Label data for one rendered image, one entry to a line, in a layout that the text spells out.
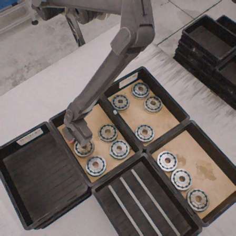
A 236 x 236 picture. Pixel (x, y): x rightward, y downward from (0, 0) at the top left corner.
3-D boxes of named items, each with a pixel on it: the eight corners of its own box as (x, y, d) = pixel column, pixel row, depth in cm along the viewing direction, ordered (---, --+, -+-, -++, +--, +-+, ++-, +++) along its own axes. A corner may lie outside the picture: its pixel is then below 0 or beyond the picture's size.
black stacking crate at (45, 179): (0, 159, 114) (-11, 153, 104) (52, 129, 121) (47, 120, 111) (35, 231, 101) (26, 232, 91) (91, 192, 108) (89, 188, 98)
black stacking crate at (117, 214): (92, 192, 108) (90, 188, 98) (141, 158, 115) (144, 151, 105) (142, 273, 95) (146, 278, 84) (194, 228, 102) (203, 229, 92)
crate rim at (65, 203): (-10, 154, 105) (-12, 153, 103) (48, 121, 113) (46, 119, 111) (27, 232, 92) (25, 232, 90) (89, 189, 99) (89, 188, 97)
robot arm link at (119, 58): (147, 20, 60) (121, 20, 52) (159, 36, 59) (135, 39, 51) (81, 105, 90) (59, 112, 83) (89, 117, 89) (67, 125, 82)
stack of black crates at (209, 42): (168, 66, 223) (181, 30, 182) (188, 50, 231) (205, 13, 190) (199, 92, 211) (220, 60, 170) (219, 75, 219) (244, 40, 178)
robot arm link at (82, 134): (86, 101, 87) (68, 107, 81) (104, 123, 84) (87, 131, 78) (76, 120, 95) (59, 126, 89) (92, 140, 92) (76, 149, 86)
